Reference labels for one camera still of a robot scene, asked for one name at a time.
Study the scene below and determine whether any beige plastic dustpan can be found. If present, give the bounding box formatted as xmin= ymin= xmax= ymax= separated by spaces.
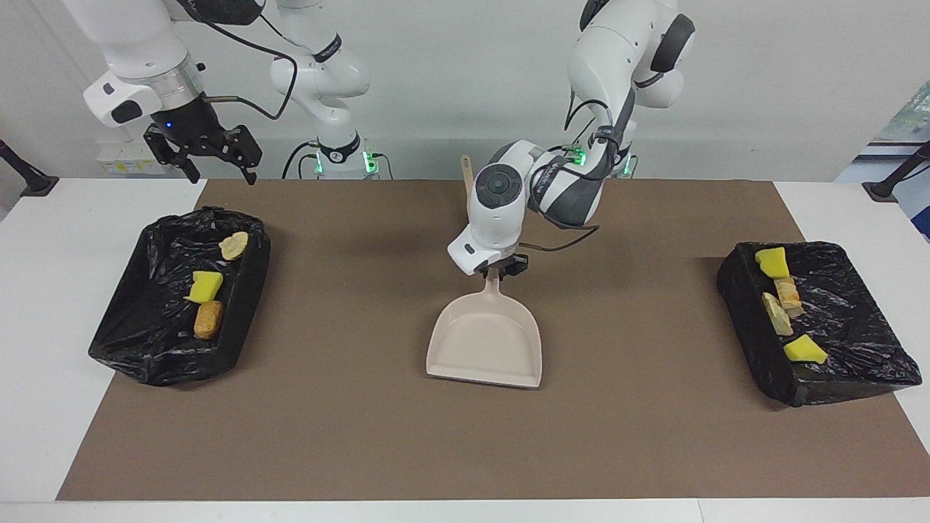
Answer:
xmin=425 ymin=267 xmax=544 ymax=390

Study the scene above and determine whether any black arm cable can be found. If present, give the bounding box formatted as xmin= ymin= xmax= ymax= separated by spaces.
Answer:
xmin=519 ymin=94 xmax=620 ymax=254
xmin=174 ymin=0 xmax=299 ymax=121

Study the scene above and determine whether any pale bread chunk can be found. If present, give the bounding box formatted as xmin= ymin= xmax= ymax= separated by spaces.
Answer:
xmin=761 ymin=291 xmax=795 ymax=337

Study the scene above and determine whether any yellow green sponge piece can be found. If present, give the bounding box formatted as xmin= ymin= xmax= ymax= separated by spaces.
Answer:
xmin=783 ymin=333 xmax=830 ymax=365

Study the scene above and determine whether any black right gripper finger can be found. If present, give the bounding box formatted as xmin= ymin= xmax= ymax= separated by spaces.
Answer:
xmin=143 ymin=125 xmax=202 ymax=185
xmin=211 ymin=124 xmax=263 ymax=187

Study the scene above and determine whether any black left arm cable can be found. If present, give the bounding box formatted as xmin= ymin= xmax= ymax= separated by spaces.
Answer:
xmin=519 ymin=94 xmax=620 ymax=254

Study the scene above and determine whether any brown bread roll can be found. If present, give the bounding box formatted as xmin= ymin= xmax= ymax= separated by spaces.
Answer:
xmin=193 ymin=300 xmax=225 ymax=341

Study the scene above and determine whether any black clamp stand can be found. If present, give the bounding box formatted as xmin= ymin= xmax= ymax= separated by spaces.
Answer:
xmin=0 ymin=139 xmax=59 ymax=198
xmin=862 ymin=140 xmax=930 ymax=203

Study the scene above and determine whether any yellow notched sponge piece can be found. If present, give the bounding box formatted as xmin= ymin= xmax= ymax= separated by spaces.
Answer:
xmin=183 ymin=270 xmax=225 ymax=304

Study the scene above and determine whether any black bin with loose bag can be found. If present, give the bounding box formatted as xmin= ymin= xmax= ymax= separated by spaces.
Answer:
xmin=88 ymin=206 xmax=272 ymax=387

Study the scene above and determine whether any beige brush with black bristles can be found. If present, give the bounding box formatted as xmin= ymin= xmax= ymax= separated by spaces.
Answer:
xmin=460 ymin=154 xmax=477 ymax=219

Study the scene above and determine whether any green printed poster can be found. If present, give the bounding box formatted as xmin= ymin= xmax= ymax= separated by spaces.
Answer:
xmin=881 ymin=81 xmax=930 ymax=143

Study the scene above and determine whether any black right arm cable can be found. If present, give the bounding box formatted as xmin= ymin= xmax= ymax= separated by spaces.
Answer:
xmin=174 ymin=0 xmax=299 ymax=121

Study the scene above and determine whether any black bin with tight bag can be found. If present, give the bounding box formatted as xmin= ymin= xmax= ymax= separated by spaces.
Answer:
xmin=716 ymin=241 xmax=923 ymax=408

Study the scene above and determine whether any white wall socket box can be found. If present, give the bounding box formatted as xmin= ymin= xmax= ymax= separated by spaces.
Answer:
xmin=97 ymin=140 xmax=175 ymax=175

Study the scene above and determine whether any blue white board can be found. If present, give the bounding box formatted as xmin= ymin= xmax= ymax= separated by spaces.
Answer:
xmin=903 ymin=161 xmax=930 ymax=240

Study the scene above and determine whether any brown paper table mat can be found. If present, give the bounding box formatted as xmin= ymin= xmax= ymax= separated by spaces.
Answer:
xmin=56 ymin=179 xmax=930 ymax=502

